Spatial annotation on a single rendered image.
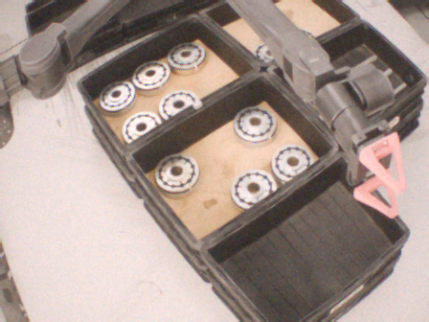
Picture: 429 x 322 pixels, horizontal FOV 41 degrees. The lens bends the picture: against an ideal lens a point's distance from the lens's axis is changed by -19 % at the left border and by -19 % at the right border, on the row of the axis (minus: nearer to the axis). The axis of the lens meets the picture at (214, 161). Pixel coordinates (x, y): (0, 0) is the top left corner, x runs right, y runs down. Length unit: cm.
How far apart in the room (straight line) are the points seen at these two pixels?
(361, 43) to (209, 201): 68
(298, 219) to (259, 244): 11
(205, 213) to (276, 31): 68
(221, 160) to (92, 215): 38
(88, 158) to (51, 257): 34
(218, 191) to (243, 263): 20
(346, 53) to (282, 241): 62
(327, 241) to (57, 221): 73
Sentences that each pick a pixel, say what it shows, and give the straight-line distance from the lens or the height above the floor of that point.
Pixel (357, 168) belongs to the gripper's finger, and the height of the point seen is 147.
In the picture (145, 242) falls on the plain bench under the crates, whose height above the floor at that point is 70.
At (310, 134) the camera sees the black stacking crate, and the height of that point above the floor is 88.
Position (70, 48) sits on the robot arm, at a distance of 106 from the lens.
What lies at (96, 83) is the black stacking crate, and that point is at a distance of 176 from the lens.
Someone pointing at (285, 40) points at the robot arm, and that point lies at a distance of 95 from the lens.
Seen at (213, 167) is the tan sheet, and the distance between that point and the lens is 160.
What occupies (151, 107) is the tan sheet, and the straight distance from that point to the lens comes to 173.
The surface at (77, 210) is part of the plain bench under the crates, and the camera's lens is 177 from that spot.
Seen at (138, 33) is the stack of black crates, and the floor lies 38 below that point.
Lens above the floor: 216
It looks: 56 degrees down
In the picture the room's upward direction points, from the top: 10 degrees counter-clockwise
